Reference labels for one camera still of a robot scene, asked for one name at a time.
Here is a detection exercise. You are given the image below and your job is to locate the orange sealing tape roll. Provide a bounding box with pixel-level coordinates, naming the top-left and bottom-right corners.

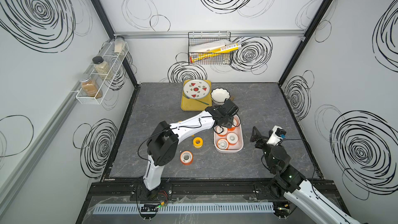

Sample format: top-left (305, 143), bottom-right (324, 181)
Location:
top-left (227, 132), bottom-right (239, 146)
top-left (228, 118), bottom-right (240, 131)
top-left (217, 139), bottom-right (229, 150)
top-left (180, 151), bottom-right (193, 166)
top-left (215, 126), bottom-right (228, 137)

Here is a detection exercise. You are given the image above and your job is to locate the yellow sealing tape roll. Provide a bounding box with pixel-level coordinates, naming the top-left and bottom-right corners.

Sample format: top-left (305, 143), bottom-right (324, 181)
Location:
top-left (193, 137), bottom-right (203, 149)

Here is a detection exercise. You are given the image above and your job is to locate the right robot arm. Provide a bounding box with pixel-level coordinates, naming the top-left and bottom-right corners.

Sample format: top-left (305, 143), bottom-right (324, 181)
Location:
top-left (250, 125), bottom-right (359, 224)

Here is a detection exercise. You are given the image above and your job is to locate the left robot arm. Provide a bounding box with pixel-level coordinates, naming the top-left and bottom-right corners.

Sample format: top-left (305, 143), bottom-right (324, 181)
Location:
top-left (143, 100), bottom-right (239, 191)

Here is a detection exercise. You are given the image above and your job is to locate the white storage box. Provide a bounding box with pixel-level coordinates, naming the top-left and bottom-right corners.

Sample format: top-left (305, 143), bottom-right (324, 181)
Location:
top-left (214, 115), bottom-right (244, 153)

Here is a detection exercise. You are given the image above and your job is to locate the yellow white foil box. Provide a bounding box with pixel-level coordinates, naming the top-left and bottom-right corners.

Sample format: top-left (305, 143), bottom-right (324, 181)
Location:
top-left (188, 39), bottom-right (241, 65)

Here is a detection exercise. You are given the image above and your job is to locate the white scalloped bowl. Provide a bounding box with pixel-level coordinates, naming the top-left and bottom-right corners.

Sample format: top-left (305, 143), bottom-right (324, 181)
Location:
top-left (211, 88), bottom-right (231, 105)

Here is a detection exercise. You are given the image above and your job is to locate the watermelon pattern plate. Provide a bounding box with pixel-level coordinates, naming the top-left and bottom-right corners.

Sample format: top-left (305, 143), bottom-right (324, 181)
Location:
top-left (182, 79), bottom-right (211, 100)

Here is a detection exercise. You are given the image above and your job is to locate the yellow plastic tray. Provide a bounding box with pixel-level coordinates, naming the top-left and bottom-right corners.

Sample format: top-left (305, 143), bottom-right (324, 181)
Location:
top-left (181, 80), bottom-right (212, 111)

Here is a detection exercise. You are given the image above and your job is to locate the purple teal fork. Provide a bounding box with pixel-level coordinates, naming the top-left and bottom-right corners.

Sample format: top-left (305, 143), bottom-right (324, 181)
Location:
top-left (182, 93), bottom-right (210, 106)

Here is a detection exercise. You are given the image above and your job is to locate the white spice jar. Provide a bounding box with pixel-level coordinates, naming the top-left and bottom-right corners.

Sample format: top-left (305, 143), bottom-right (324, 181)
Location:
top-left (114, 35), bottom-right (125, 55)

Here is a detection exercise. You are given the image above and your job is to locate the black lid spice jar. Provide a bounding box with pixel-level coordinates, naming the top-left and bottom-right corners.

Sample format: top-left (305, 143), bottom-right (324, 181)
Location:
top-left (92, 56), bottom-right (113, 80)

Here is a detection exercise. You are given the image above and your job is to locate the brown spice jar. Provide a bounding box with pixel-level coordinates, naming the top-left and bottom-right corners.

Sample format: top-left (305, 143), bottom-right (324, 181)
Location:
top-left (79, 74), bottom-right (103, 99)

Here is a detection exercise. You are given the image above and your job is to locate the black wire basket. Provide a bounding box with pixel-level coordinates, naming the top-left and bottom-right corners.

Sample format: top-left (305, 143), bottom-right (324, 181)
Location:
top-left (188, 31), bottom-right (231, 65)

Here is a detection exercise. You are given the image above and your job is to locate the aluminium wall rail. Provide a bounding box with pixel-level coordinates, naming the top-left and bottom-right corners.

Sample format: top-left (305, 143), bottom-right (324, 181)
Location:
top-left (114, 29), bottom-right (306, 39)

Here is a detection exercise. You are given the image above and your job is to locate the white wire spice rack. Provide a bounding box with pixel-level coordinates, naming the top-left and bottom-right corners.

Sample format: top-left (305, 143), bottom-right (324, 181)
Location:
top-left (76, 37), bottom-right (129, 111)

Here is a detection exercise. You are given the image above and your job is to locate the white slotted cable duct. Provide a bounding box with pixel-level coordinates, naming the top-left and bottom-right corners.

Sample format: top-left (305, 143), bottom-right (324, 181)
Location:
top-left (92, 202), bottom-right (275, 215)

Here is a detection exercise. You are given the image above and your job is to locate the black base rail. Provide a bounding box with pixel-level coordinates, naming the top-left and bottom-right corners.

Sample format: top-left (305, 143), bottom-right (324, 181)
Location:
top-left (83, 177), bottom-right (338, 201)

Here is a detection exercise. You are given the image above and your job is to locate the black corner frame post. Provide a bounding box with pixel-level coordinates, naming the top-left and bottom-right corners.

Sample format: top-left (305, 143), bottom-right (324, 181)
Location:
top-left (90, 0), bottom-right (140, 88)

